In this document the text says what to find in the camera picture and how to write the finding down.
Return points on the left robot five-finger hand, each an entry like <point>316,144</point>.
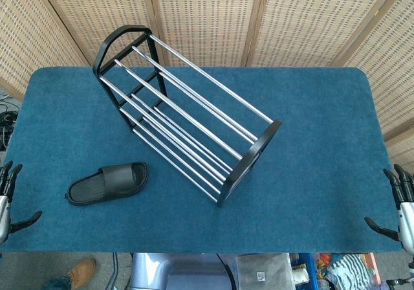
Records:
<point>4,206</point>

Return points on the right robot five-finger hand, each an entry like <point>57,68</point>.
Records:
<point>407,218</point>

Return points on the black rubber slipper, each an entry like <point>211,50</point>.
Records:
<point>106,183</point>

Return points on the black and chrome shoe rack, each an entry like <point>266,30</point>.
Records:
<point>194,115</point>

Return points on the black white striped bag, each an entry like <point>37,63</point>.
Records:
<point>347,269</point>

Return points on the blue jeans leg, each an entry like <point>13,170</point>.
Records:
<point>56,285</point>

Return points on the tan leather boot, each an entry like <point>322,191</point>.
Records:
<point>81,272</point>

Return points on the blue carpet mat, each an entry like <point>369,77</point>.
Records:
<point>317,160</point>

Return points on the blue plastic crate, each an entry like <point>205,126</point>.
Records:
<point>305,267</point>

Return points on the silver robot torso base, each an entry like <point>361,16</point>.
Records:
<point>168,272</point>

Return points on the woven rattan folding screen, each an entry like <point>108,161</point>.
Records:
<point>207,15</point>

